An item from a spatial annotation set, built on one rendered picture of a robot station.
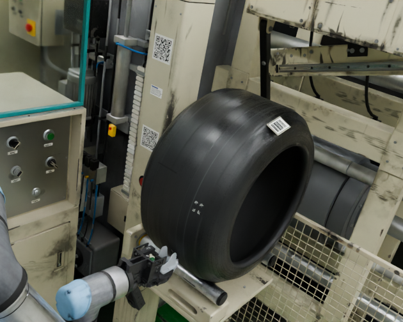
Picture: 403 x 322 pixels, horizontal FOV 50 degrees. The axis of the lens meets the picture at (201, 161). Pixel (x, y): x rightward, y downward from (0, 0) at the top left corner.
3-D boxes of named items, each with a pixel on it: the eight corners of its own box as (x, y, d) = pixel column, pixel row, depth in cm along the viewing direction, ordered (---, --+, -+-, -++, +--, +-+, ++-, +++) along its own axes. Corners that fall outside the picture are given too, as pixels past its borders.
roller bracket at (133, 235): (122, 253, 143) (125, 229, 139) (199, 215, 172) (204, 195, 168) (128, 259, 142) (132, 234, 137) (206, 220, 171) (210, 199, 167)
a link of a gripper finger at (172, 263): (189, 250, 117) (166, 260, 110) (184, 268, 119) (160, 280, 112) (181, 245, 118) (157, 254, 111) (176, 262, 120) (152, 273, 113)
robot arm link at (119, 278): (112, 309, 99) (90, 289, 103) (127, 301, 102) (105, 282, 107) (119, 282, 96) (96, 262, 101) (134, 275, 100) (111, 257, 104)
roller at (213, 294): (147, 241, 147) (137, 247, 144) (147, 230, 144) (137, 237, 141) (227, 300, 128) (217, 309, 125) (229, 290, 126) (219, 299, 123)
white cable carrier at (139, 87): (121, 194, 157) (137, 65, 137) (132, 190, 161) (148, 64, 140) (129, 200, 155) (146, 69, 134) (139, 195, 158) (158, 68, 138)
